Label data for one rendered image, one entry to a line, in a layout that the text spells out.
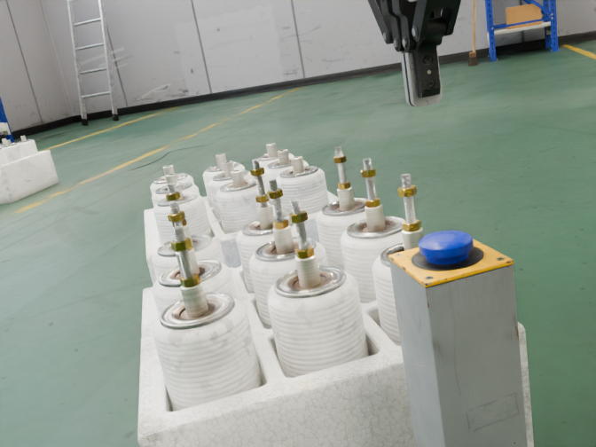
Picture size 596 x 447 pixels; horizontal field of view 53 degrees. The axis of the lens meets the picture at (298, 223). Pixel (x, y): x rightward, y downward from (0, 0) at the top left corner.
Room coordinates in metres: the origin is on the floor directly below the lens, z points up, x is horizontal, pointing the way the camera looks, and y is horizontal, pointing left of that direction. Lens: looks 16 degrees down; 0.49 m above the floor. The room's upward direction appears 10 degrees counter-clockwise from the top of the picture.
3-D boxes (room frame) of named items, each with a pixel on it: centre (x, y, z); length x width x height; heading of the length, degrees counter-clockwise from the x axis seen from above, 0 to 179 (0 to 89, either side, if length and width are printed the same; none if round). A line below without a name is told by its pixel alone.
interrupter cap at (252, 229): (0.81, 0.04, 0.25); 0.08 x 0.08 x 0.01
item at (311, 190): (1.14, -0.02, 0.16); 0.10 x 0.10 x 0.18
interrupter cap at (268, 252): (0.70, 0.02, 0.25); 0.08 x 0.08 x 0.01
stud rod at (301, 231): (0.58, 0.00, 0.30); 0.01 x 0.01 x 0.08
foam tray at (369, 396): (0.70, 0.02, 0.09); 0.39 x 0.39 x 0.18; 11
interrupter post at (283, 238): (0.70, 0.02, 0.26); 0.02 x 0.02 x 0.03
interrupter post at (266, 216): (0.81, 0.04, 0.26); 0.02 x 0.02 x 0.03
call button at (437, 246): (0.43, -0.11, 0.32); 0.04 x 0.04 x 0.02
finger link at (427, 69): (0.42, -0.11, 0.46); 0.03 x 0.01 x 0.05; 10
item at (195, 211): (1.10, 0.21, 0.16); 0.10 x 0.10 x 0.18
